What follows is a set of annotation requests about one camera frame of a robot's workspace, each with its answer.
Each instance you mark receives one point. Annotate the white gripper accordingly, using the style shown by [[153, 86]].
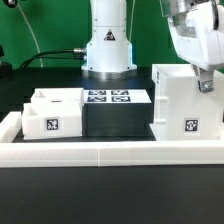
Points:
[[197, 31]]

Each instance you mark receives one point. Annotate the white marker tag plate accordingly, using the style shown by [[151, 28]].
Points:
[[116, 96]]

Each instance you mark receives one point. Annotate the black device at left edge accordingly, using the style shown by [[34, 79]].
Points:
[[5, 67]]

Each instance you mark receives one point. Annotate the white drawer housing box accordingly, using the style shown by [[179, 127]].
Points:
[[181, 110]]

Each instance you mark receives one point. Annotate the white rear drawer box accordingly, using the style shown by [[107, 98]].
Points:
[[58, 95]]

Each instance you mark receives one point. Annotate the white front drawer box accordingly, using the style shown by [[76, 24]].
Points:
[[51, 120]]

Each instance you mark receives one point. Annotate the white U-shaped fence frame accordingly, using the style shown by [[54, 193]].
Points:
[[102, 154]]

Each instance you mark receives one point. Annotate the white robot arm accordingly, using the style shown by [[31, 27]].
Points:
[[109, 52]]

